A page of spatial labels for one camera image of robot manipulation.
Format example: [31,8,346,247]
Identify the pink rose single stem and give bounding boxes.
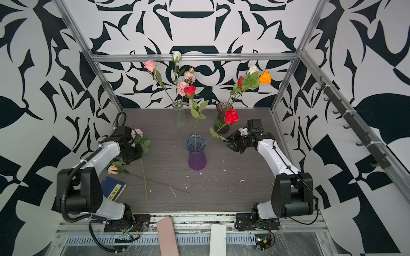
[143,60,177,103]

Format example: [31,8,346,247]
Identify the pink carnation stem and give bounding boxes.
[131,129,152,201]

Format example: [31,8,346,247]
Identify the blue book yellow label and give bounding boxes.
[101,177,127,201]

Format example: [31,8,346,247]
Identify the pink flat paddle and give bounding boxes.
[157,217,179,256]

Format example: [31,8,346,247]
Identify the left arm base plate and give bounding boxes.
[104,214,151,233]

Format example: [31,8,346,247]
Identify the wall hook rack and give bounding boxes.
[317,76,391,169]

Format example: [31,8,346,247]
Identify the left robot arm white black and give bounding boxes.
[54,112,144,254]

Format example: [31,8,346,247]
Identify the cream peach rose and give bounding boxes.
[107,165,190,194]

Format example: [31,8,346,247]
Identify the aluminium frame rail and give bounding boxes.
[91,53,297,63]

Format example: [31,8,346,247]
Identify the dark red glass vase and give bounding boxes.
[214,101,232,135]

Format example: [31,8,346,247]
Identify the orange rose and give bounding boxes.
[259,71,272,86]

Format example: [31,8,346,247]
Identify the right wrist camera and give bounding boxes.
[239,127,249,137]

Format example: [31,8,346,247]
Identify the small circuit board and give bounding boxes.
[255,233,275,251]

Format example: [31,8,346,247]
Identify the white rose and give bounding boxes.
[239,66,259,98]
[172,51,182,108]

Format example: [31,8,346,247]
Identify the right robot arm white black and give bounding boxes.
[227,119,318,222]

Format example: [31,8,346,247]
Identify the pink spray roses stem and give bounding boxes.
[177,67,196,103]

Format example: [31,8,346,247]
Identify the white flat paddle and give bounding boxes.
[209,224,227,256]

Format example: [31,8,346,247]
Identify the blue purple glass vase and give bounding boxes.
[186,135,207,171]

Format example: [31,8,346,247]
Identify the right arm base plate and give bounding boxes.
[234,213,280,231]

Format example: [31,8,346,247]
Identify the clear glass vase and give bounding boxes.
[172,100,187,129]

